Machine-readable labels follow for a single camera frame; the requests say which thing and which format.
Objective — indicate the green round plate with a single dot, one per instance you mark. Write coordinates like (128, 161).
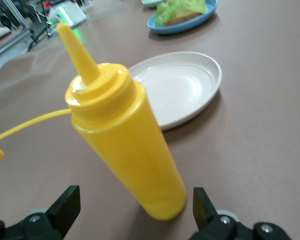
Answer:
(150, 2)

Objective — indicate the background metal frame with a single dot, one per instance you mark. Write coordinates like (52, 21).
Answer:
(12, 42)

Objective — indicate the blue round plate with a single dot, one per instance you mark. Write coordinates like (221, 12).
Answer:
(180, 26)

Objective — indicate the light brown bread slice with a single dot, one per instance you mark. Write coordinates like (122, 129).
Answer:
(185, 16)

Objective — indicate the yellow squeeze bottle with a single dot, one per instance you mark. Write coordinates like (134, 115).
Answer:
(130, 150)

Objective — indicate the green lettuce leaf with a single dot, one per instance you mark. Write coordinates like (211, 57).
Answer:
(165, 12)

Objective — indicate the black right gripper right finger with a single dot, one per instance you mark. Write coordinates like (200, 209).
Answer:
(205, 212)

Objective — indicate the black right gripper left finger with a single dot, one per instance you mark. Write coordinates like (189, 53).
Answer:
(60, 212)

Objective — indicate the beige round plate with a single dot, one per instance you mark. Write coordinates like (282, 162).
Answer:
(185, 87)

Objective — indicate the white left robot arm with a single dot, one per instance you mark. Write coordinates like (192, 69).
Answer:
(70, 13)

